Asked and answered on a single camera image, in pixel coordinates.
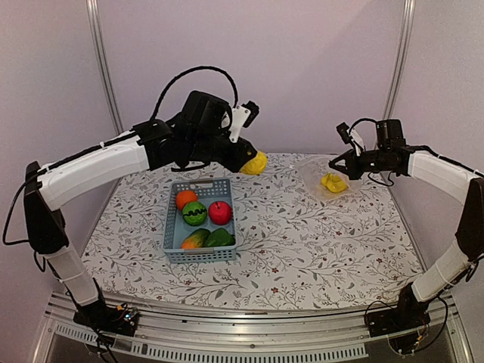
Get floral tablecloth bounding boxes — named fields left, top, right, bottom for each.
left=82, top=154, right=422, bottom=309

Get green toy watermelon ball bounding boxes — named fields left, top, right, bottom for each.
left=181, top=201, right=208, bottom=226

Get green toy bell pepper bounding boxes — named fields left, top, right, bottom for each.
left=203, top=228, right=235, bottom=247

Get right aluminium corner post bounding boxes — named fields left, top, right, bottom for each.
left=382, top=0, right=416, bottom=119

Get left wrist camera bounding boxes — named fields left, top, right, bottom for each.
left=228, top=101, right=259, bottom=143

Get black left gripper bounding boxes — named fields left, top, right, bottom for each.
left=187, top=132, right=257, bottom=172

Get left aluminium corner post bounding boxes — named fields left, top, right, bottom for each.
left=85, top=0, right=125, bottom=134

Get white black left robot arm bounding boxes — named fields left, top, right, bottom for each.
left=23, top=91, right=259, bottom=337

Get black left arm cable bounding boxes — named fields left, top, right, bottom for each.
left=150, top=66, right=241, bottom=126

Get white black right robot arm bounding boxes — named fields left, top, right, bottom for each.
left=329, top=118, right=483, bottom=337

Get aluminium front rail frame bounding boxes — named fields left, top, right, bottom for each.
left=30, top=293, right=474, bottom=362

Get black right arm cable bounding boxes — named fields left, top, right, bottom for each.
left=347, top=117, right=378, bottom=133

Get yellow toy banana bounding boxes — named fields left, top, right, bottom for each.
left=321, top=172, right=348, bottom=194

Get aluminium corner post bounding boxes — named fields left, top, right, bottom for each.
left=85, top=0, right=125, bottom=134
left=382, top=0, right=416, bottom=119

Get light blue perforated basket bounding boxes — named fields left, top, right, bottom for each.
left=163, top=178, right=237, bottom=263

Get clear zip top bag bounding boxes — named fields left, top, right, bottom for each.
left=295, top=155, right=362, bottom=201

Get orange green toy mango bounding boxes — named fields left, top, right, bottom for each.
left=180, top=228, right=210, bottom=250

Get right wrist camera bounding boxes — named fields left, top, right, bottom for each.
left=337, top=123, right=352, bottom=144

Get red toy apple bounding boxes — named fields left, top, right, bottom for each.
left=208, top=201, right=232, bottom=225

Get orange toy orange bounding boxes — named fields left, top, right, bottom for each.
left=175, top=190, right=198, bottom=210

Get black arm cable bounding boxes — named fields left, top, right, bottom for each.
left=347, top=117, right=378, bottom=133
left=150, top=66, right=241, bottom=126

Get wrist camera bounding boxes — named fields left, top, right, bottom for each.
left=337, top=123, right=352, bottom=144
left=228, top=101, right=259, bottom=143

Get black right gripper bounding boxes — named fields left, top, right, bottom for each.
left=329, top=147, right=390, bottom=180

